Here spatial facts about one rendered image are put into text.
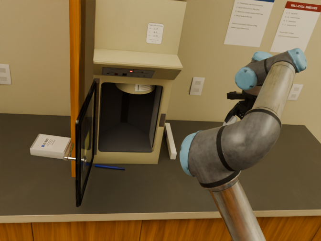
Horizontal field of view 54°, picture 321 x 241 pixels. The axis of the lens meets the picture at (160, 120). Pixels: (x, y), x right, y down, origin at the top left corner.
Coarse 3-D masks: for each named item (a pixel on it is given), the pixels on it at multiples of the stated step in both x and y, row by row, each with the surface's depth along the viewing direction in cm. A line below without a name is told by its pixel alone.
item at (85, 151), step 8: (88, 96) 112; (80, 112) 103; (88, 112) 116; (88, 120) 118; (88, 128) 121; (88, 136) 123; (88, 144) 126; (88, 152) 129; (88, 160) 131; (88, 168) 134
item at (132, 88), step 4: (116, 84) 137; (120, 84) 135; (124, 84) 134; (128, 84) 133; (132, 84) 133; (136, 84) 133; (140, 84) 133; (120, 88) 135; (124, 88) 134; (128, 88) 133; (132, 88) 133; (136, 88) 133; (140, 88) 133; (144, 88) 134; (148, 88) 135; (152, 88) 138; (128, 92) 133; (132, 92) 133; (136, 92) 133; (140, 92) 134; (144, 92) 135; (148, 92) 136
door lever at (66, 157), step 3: (69, 144) 117; (72, 144) 117; (69, 147) 116; (72, 147) 116; (69, 150) 114; (66, 153) 113; (69, 153) 113; (66, 156) 112; (69, 156) 113; (63, 159) 112; (66, 159) 111; (69, 159) 112; (72, 159) 112
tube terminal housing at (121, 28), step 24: (96, 0) 109; (120, 0) 110; (144, 0) 112; (168, 0) 113; (96, 24) 114; (120, 24) 115; (144, 24) 116; (168, 24) 118; (120, 48) 120; (144, 48) 122; (168, 48) 123; (168, 96) 135
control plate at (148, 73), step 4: (104, 68) 115; (108, 68) 115; (112, 68) 115; (116, 68) 115; (120, 68) 115; (124, 68) 115; (104, 72) 119; (108, 72) 119; (112, 72) 119; (116, 72) 119; (120, 72) 119; (124, 72) 119; (128, 72) 119; (132, 72) 119; (136, 72) 119; (140, 72) 119; (144, 72) 119; (148, 72) 119; (152, 72) 119; (120, 76) 123; (124, 76) 123; (128, 76) 123; (132, 76) 123; (136, 76) 123; (140, 76) 123; (148, 76) 123
